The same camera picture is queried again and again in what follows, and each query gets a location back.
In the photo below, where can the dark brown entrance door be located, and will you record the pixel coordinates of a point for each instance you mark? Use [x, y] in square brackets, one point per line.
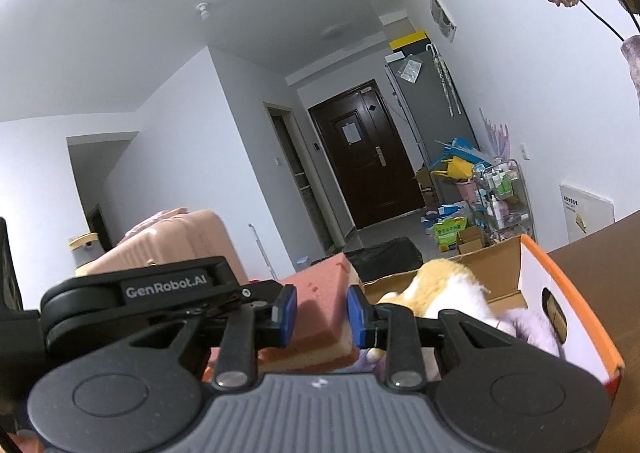
[370, 158]

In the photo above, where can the yellow and black box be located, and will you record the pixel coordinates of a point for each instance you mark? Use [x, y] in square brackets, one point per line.
[407, 39]

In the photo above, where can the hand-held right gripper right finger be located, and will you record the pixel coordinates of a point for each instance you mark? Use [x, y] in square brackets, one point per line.
[356, 318]

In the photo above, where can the white wall socket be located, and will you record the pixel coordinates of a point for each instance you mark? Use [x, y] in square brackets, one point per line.
[524, 151]

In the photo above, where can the mottled purple vase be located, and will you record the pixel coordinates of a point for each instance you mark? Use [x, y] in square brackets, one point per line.
[632, 63]

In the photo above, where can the yellow bag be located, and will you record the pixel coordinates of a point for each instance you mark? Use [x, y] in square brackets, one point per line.
[452, 168]

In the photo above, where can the brown cardboard carton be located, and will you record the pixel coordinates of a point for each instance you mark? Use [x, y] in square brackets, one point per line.
[425, 183]

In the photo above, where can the cream bottle with grey band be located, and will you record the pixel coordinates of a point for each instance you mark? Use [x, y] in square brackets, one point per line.
[85, 250]

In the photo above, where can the pink and yellow sponge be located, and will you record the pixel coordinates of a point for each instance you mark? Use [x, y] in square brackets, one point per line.
[320, 303]

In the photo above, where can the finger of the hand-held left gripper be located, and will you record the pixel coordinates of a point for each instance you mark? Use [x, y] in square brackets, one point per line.
[262, 293]

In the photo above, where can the cardboard box with orange rim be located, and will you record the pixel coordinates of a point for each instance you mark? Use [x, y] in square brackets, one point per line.
[575, 328]

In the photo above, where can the white ceiling sensor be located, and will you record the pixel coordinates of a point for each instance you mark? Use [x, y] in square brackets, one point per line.
[202, 9]

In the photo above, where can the light purple plush toy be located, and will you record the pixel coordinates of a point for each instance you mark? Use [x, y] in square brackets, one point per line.
[532, 328]

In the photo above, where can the black bag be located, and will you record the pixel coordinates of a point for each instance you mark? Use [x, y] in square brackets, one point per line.
[385, 253]

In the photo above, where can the small open cardboard box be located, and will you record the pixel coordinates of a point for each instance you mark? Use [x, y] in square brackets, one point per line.
[470, 239]

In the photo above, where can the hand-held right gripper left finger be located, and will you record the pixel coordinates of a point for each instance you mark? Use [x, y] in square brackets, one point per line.
[287, 315]

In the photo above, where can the white wall panel box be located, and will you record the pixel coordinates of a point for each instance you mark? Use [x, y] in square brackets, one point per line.
[442, 15]

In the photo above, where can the pink ribbed suitcase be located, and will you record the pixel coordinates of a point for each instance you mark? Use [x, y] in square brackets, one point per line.
[190, 238]

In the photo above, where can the green printed bag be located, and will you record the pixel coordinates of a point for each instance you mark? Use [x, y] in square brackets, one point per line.
[450, 233]

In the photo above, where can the white board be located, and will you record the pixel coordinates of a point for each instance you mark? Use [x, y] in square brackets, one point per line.
[587, 213]

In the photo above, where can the yellow and white plush toy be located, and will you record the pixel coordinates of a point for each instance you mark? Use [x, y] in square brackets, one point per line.
[440, 290]

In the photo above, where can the purple feather decoration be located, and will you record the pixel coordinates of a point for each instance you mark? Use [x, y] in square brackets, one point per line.
[495, 133]

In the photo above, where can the pink bucket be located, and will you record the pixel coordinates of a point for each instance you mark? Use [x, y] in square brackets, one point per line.
[465, 190]

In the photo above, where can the clear folded umbrella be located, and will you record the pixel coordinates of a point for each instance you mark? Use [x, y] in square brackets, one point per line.
[447, 83]

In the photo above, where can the grey refrigerator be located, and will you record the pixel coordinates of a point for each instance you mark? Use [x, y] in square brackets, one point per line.
[435, 108]

